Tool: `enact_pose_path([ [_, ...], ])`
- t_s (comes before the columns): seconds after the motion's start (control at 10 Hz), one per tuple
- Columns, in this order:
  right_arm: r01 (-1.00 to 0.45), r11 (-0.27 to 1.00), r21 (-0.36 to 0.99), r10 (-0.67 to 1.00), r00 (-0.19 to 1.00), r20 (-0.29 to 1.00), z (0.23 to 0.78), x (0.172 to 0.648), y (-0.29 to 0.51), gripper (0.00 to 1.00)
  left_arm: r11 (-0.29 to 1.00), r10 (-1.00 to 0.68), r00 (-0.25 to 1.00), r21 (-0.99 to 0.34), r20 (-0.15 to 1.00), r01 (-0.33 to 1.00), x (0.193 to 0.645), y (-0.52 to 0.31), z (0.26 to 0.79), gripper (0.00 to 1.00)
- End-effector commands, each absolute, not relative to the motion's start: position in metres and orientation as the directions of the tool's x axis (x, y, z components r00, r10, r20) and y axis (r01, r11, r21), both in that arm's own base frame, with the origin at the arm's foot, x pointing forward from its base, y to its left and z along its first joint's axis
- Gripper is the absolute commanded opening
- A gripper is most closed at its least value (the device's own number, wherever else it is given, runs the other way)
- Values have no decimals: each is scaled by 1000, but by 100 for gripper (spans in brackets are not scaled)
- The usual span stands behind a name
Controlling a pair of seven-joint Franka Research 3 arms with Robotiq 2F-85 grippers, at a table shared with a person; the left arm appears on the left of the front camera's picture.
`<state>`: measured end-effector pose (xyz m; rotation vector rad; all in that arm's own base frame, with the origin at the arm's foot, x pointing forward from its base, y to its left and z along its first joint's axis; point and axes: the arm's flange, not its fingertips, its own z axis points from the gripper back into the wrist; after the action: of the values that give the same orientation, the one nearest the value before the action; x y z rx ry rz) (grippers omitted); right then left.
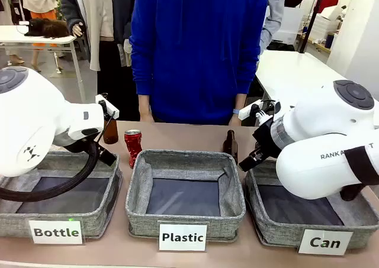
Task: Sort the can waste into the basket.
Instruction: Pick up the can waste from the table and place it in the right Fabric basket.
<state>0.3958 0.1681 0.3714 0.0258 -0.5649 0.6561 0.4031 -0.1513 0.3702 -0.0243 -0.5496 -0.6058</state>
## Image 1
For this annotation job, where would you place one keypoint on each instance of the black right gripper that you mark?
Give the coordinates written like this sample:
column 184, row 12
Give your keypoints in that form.
column 266, row 139

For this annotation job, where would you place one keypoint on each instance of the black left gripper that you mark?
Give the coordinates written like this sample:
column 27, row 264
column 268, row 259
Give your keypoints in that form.
column 108, row 158

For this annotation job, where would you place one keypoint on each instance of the brown glass bottle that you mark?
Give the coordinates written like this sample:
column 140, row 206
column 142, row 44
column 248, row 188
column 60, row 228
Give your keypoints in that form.
column 230, row 146
column 111, row 132

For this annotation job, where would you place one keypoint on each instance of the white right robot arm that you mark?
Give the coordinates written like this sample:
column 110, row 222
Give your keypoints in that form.
column 316, row 126

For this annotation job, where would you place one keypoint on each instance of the person's right forearm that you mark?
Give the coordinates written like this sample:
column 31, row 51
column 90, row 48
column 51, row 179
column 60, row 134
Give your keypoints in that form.
column 146, row 108

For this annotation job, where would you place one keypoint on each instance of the person's left forearm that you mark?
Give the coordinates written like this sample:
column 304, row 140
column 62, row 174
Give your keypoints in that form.
column 238, row 102

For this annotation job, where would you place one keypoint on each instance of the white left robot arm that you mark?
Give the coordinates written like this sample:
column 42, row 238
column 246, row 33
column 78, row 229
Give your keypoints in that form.
column 32, row 117

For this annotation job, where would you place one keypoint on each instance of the crushed red can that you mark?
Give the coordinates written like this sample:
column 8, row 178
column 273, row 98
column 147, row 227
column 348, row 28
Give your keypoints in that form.
column 133, row 148

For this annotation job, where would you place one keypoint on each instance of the grey basket labelled Bottle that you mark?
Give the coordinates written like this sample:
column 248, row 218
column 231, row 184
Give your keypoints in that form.
column 100, row 217

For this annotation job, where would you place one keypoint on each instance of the grey basket labelled Can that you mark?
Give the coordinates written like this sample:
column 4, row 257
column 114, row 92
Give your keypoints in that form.
column 266, row 220

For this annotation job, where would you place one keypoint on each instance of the grey basket labelled Plastic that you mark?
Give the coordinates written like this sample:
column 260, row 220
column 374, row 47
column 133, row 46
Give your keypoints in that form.
column 183, row 220

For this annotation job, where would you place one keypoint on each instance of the white Can label card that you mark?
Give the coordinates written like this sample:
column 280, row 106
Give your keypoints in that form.
column 324, row 242

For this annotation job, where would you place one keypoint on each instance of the light blue wrist watch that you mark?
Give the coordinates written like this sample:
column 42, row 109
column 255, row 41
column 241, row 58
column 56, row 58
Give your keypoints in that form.
column 236, row 111

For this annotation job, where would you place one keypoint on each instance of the white Bottle label card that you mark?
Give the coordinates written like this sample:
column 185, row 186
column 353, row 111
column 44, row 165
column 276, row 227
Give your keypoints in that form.
column 56, row 232

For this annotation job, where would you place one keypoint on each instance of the white Plastic label card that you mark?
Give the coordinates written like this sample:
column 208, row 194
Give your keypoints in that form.
column 182, row 237

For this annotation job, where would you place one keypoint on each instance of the large white table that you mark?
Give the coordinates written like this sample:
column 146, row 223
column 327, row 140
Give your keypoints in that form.
column 296, row 69

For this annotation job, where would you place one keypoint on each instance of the blue hoodie torso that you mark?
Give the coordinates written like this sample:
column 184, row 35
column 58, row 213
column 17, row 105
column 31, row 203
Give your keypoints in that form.
column 195, row 49

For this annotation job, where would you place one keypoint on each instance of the black furry plush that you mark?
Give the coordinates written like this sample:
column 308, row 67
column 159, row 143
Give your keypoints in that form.
column 47, row 27

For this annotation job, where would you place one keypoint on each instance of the white cardboard box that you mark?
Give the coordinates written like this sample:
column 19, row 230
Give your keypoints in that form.
column 291, row 24

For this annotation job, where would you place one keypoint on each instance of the dark blue cup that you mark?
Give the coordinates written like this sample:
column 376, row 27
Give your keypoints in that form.
column 329, row 40

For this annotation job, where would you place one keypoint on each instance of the small white table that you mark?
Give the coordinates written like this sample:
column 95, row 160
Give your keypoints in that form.
column 17, row 34

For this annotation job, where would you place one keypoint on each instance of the person in grey-blue shirt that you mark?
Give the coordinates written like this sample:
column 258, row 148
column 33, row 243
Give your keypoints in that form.
column 274, row 10

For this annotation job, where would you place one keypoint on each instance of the person in orange trousers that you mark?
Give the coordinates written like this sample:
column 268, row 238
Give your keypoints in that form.
column 44, row 15

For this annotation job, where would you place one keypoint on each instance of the stack of white boxes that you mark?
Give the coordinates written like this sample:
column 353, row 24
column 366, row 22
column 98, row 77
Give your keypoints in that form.
column 324, row 25

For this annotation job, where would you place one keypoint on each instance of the black pole stand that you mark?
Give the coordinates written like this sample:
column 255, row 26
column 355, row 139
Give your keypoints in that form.
column 311, row 16

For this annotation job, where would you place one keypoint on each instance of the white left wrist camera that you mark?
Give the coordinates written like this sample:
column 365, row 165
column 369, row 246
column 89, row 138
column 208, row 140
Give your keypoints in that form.
column 108, row 103

